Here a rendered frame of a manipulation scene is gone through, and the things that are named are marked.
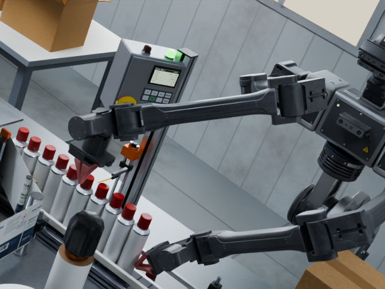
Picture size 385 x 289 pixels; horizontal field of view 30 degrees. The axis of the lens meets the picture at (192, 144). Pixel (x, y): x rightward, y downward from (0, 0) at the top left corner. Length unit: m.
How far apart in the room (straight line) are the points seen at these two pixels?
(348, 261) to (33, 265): 0.89
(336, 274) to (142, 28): 3.21
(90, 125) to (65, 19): 1.90
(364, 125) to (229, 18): 2.63
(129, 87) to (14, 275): 0.57
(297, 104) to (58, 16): 1.98
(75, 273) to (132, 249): 0.29
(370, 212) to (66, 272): 0.72
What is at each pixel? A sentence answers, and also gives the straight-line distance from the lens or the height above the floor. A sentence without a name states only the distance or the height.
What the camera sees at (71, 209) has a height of 0.98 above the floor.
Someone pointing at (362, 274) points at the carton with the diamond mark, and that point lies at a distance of 2.14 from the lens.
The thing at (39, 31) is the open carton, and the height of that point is 0.85.
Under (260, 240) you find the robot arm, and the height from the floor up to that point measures 1.27.
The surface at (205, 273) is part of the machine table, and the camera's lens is 2.32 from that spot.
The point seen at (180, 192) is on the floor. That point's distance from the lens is 4.36.
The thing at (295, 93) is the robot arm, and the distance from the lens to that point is 1.67.
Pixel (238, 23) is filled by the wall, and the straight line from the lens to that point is 4.56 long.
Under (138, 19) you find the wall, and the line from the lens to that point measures 5.00.
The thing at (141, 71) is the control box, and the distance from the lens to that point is 1.90.
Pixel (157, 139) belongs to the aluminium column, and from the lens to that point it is 2.04.
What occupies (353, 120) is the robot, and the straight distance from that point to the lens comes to 2.07.
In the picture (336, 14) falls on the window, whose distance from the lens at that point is 4.25.
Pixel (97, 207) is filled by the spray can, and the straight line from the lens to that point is 2.04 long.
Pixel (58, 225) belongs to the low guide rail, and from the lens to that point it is 2.12.
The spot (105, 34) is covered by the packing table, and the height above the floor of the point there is 0.78.
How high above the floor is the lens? 2.13
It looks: 25 degrees down
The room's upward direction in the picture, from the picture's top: 24 degrees clockwise
